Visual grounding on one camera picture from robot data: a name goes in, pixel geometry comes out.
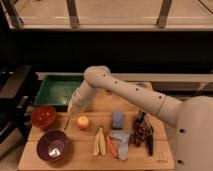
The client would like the red bowl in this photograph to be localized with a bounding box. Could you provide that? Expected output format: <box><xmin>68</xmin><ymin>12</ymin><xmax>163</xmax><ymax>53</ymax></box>
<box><xmin>31</xmin><ymin>106</ymin><xmax>56</xmax><ymax>129</ymax></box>

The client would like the orange carrot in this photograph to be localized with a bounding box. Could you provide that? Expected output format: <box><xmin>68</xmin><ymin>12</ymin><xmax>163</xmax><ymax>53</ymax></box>
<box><xmin>106</xmin><ymin>132</ymin><xmax>118</xmax><ymax>158</ymax></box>

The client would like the purple bowl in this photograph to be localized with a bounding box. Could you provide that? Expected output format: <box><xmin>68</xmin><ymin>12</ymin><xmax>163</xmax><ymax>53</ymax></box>
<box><xmin>36</xmin><ymin>130</ymin><xmax>69</xmax><ymax>162</ymax></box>

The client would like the yellow apple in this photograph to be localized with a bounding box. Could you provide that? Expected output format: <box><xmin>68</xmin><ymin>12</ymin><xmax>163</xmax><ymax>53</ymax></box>
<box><xmin>77</xmin><ymin>116</ymin><xmax>90</xmax><ymax>130</ymax></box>

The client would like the black handled knife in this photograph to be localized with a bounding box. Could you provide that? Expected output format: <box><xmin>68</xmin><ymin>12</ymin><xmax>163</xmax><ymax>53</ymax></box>
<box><xmin>136</xmin><ymin>111</ymin><xmax>154</xmax><ymax>156</ymax></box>

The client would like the black chair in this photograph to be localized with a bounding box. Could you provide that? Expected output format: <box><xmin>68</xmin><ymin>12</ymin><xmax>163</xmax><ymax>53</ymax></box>
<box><xmin>0</xmin><ymin>65</ymin><xmax>37</xmax><ymax>144</ymax></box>

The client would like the green plastic tray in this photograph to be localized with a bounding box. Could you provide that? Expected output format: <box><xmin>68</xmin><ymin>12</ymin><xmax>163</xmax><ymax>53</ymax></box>
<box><xmin>34</xmin><ymin>75</ymin><xmax>83</xmax><ymax>111</ymax></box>

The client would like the grey blue cloth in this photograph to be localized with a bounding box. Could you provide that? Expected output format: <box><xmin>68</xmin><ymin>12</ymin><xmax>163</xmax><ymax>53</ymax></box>
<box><xmin>110</xmin><ymin>130</ymin><xmax>130</xmax><ymax>161</ymax></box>

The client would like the bunch of red grapes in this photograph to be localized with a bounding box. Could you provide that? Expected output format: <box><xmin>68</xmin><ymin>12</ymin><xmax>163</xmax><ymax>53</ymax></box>
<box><xmin>130</xmin><ymin>120</ymin><xmax>148</xmax><ymax>147</ymax></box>

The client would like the blue sponge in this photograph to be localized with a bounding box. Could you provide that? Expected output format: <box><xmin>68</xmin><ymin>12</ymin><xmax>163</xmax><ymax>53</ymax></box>
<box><xmin>112</xmin><ymin>111</ymin><xmax>124</xmax><ymax>129</ymax></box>

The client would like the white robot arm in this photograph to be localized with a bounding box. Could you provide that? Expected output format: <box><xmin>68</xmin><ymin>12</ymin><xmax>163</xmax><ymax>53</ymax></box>
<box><xmin>67</xmin><ymin>66</ymin><xmax>213</xmax><ymax>171</ymax></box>

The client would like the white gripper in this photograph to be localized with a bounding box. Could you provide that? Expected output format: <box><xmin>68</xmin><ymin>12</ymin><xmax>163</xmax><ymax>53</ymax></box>
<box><xmin>67</xmin><ymin>83</ymin><xmax>97</xmax><ymax>115</ymax></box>

